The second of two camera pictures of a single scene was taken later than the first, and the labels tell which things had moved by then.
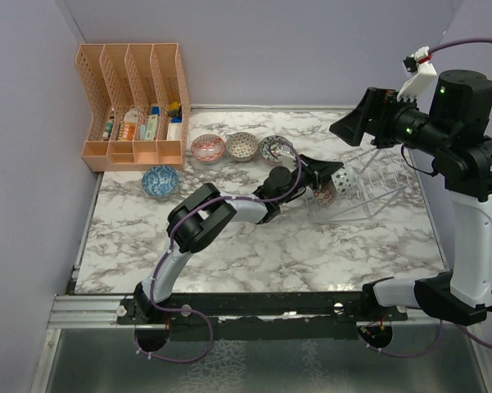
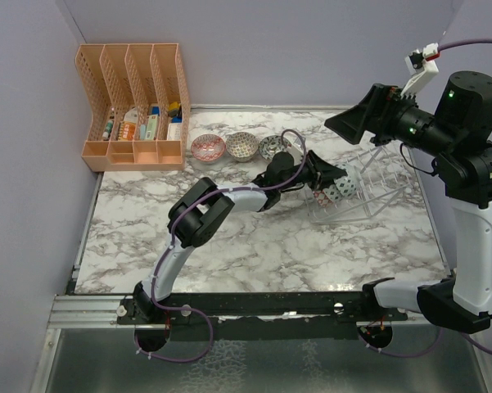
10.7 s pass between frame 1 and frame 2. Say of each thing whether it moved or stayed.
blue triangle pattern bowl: moved
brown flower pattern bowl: stayed
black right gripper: stayed
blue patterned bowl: stayed
